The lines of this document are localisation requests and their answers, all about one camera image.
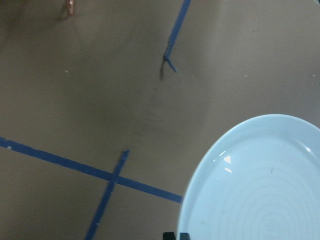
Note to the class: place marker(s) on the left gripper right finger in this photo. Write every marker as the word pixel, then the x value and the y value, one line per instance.
pixel 184 236

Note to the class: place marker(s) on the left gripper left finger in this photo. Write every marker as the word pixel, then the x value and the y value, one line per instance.
pixel 168 236

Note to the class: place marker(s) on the light blue plate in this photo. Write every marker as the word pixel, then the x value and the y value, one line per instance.
pixel 259 181

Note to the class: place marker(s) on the copper wire bottle rack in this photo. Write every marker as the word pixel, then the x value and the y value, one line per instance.
pixel 70 7

